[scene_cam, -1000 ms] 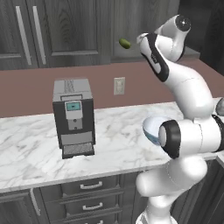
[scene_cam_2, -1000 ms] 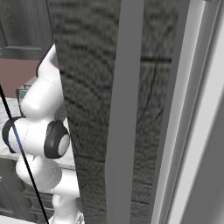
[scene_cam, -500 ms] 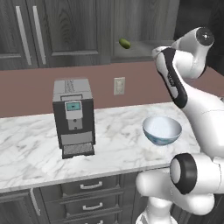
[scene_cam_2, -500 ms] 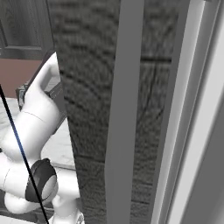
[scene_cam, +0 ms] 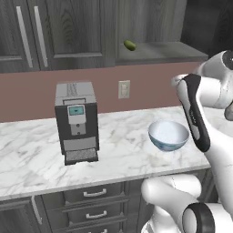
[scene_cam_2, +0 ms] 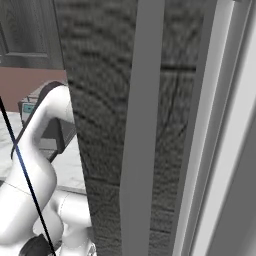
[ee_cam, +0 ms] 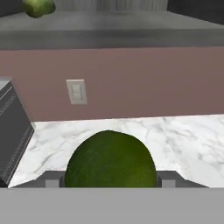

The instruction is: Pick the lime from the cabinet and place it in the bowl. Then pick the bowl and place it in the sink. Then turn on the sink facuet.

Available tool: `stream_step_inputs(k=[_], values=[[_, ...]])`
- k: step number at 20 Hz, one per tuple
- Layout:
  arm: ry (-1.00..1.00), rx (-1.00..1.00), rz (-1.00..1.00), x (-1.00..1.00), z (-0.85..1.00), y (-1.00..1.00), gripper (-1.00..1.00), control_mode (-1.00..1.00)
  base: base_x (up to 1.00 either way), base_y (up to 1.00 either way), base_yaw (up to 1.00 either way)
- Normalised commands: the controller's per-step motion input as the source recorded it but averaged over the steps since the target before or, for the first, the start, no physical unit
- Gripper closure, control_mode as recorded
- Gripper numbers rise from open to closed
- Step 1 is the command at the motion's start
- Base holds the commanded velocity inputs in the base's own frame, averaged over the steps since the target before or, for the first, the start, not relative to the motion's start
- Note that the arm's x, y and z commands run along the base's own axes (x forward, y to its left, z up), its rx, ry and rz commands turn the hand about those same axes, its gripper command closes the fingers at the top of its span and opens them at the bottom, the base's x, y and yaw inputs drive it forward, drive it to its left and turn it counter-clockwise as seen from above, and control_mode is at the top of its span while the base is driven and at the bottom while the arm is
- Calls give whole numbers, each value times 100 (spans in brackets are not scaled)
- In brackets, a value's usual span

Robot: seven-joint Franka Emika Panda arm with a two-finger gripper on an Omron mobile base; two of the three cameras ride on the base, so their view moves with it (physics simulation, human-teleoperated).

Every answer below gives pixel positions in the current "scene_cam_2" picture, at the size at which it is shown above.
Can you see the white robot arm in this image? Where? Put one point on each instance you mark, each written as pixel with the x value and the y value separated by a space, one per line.
pixel 31 173

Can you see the dark grey wooden cabinet door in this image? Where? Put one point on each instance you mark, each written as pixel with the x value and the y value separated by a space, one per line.
pixel 100 100

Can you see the grey countertop appliance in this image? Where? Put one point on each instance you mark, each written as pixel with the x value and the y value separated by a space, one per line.
pixel 55 133

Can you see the dark grey wall cabinet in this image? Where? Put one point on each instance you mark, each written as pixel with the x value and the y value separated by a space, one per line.
pixel 26 30

